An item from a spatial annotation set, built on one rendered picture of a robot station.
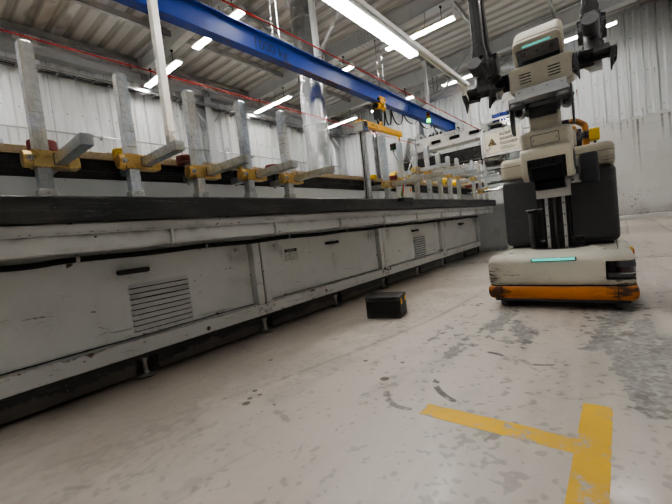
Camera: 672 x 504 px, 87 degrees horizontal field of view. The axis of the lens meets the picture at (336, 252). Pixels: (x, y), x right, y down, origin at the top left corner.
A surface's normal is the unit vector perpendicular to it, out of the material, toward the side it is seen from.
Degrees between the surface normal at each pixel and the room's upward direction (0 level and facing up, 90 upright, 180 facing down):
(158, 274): 90
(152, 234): 90
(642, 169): 90
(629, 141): 90
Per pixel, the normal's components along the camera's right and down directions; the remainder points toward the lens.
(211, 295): 0.77, -0.05
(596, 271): -0.61, 0.11
